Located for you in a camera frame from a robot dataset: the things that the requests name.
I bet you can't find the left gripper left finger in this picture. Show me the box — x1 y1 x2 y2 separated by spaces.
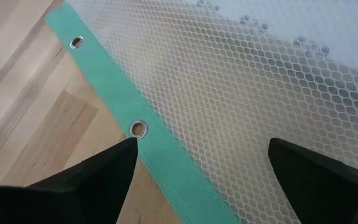
0 136 139 224

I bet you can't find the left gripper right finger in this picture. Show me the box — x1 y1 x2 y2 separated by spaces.
267 137 358 224

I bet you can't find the teal mesh zipper pouch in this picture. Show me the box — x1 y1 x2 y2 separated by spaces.
44 0 358 224

